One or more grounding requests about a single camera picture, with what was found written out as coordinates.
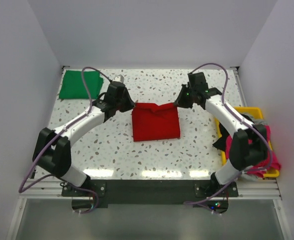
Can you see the yellow plastic bin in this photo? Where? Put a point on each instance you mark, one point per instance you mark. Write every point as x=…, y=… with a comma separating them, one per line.
x=254, y=113

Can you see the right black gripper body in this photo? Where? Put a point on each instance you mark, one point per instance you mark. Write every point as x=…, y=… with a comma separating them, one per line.
x=185, y=98

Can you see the folded green t shirt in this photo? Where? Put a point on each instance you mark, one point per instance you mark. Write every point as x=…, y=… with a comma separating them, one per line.
x=73, y=88

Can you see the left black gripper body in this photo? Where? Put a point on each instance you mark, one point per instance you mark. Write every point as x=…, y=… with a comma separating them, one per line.
x=125, y=104

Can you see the red t shirt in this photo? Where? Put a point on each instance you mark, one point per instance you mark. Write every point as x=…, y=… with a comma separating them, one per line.
x=152, y=122

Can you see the aluminium table frame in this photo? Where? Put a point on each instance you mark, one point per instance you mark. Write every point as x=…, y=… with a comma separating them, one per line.
x=109, y=153

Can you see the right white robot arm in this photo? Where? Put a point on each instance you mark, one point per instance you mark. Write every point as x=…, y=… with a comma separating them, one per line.
x=249, y=145

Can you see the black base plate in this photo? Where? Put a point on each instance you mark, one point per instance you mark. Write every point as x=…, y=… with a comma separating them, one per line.
x=136, y=192

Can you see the pink t shirt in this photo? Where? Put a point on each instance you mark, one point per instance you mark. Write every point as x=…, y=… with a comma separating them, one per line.
x=260, y=170

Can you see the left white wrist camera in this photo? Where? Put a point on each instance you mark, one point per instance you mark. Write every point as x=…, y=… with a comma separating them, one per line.
x=119, y=78

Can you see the black t shirt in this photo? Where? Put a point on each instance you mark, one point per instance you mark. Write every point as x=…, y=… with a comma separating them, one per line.
x=221, y=142

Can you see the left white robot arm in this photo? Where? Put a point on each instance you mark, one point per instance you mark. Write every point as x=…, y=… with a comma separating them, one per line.
x=53, y=147

